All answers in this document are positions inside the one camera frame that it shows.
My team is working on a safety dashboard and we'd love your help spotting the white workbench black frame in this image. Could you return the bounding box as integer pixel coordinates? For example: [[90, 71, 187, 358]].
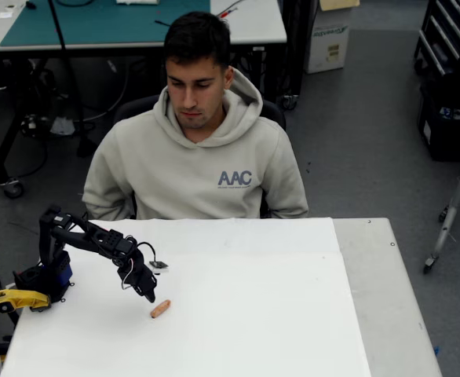
[[0, 0, 300, 199]]

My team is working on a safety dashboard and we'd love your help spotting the yellow clamp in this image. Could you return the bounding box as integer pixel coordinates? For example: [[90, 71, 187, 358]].
[[0, 289, 53, 314]]

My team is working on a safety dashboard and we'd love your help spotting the man in beige hoodie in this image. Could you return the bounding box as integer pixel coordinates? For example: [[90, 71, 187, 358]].
[[81, 10, 309, 221]]

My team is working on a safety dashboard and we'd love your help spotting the orange food piece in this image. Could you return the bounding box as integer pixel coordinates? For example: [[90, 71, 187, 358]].
[[150, 298, 172, 319]]

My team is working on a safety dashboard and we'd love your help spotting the white cardboard box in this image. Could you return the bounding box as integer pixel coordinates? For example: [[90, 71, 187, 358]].
[[303, 0, 361, 75]]

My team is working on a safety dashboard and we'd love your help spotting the green cutting mat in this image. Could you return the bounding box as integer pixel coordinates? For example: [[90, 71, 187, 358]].
[[0, 0, 212, 47]]

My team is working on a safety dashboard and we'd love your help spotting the small wrist camera box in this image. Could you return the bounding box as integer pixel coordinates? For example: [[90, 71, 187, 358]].
[[148, 259, 170, 275]]

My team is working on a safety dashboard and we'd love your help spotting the black camera cable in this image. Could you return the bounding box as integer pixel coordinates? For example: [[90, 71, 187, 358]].
[[134, 241, 156, 263]]

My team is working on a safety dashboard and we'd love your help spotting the black rack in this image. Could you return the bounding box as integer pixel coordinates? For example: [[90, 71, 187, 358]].
[[279, 0, 320, 112]]

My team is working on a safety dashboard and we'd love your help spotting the grey metal stand with caster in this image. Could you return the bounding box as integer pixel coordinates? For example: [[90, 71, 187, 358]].
[[422, 129, 460, 275]]

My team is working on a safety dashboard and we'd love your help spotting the black bin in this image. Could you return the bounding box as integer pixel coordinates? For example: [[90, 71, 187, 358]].
[[416, 76, 460, 163]]

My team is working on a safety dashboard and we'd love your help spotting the black pole stand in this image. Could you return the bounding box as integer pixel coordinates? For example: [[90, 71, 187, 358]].
[[48, 0, 97, 158]]

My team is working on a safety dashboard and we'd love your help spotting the white table sheet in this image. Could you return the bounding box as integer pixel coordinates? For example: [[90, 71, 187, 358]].
[[0, 217, 372, 377]]

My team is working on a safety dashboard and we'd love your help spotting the red handled tool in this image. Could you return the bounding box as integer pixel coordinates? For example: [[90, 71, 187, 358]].
[[216, 0, 250, 19]]

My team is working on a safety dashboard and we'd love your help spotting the black drawer cart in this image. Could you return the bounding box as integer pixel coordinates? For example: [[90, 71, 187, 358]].
[[413, 0, 460, 78]]

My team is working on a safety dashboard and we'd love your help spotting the white bag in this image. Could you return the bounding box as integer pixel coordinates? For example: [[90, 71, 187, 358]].
[[49, 115, 76, 137]]

